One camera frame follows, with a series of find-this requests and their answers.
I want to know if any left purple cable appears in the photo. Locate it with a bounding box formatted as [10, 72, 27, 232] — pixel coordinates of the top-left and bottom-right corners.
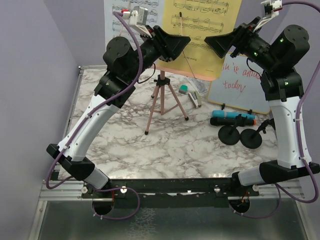
[44, 8, 145, 221]

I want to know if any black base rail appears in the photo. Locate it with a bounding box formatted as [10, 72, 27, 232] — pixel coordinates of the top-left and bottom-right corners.
[81, 177, 259, 209]

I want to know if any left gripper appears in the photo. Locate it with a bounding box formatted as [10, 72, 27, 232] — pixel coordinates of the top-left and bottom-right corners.
[126, 24, 190, 82]

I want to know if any yellow sheet music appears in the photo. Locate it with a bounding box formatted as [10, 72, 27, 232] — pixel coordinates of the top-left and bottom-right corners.
[156, 0, 242, 81]

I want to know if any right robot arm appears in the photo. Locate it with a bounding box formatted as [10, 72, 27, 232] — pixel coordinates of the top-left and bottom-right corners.
[204, 17, 320, 196]

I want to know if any purple cable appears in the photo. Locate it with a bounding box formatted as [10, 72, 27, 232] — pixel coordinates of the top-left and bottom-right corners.
[44, 8, 145, 221]
[229, 0, 320, 218]

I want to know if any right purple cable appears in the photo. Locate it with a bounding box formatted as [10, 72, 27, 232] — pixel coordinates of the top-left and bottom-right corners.
[229, 0, 320, 218]

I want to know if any green whiteboard eraser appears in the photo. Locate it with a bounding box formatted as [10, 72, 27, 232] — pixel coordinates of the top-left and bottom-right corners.
[178, 84, 188, 95]

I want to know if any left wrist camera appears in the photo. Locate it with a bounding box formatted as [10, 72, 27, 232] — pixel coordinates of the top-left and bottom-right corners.
[129, 6, 150, 36]

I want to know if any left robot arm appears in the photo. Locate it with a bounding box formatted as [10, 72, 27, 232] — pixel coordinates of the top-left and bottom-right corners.
[46, 25, 191, 198]

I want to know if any packaged item flat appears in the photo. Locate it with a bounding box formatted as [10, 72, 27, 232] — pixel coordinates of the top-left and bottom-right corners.
[186, 77, 210, 95]

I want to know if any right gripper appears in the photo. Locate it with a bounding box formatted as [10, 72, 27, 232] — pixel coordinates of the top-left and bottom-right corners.
[205, 16, 279, 71]

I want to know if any small whiteboard yellow frame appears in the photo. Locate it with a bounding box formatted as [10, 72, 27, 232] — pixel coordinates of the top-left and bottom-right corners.
[207, 53, 270, 115]

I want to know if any black microphone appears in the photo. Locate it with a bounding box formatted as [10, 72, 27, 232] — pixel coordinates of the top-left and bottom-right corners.
[209, 117, 257, 127]

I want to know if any white stapler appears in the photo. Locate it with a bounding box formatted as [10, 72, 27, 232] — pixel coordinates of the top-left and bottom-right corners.
[188, 91, 202, 108]

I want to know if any blue toy microphone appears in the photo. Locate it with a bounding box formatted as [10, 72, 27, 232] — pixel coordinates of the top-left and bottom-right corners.
[211, 110, 256, 120]

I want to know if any pink music stand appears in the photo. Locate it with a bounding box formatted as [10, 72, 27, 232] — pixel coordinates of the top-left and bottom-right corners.
[143, 72, 219, 135]

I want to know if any white sheet music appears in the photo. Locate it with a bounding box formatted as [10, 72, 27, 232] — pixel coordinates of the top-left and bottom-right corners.
[103, 0, 167, 51]

